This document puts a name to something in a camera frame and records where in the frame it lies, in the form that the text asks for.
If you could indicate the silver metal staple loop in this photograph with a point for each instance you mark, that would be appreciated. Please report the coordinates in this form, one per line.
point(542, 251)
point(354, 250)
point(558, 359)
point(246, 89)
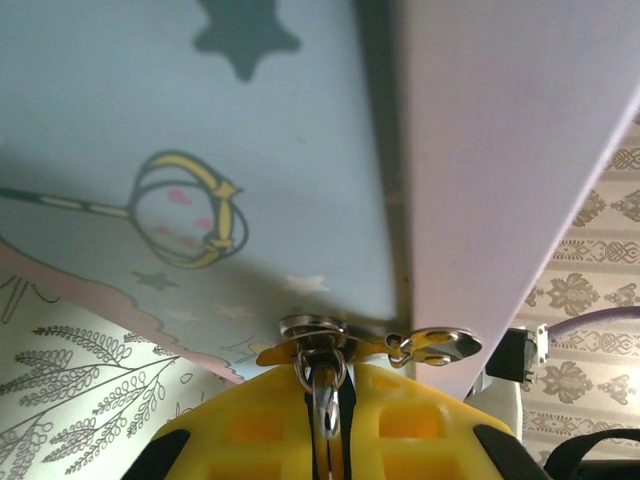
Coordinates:
point(312, 327)

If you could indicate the blue cartoon tin box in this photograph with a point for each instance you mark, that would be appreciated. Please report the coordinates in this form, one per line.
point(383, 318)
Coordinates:
point(225, 150)

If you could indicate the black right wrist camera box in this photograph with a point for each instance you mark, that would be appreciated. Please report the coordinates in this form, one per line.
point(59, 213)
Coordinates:
point(515, 352)

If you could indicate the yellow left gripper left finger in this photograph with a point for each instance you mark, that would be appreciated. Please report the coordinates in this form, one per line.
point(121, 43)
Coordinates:
point(240, 430)

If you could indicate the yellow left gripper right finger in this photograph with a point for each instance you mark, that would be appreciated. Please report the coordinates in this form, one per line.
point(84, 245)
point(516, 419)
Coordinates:
point(430, 435)

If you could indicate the silver metal box hasp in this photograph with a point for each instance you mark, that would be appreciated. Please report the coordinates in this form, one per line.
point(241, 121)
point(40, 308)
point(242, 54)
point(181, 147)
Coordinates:
point(435, 345)

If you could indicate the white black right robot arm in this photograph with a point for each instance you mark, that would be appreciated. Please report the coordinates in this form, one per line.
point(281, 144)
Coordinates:
point(497, 405)

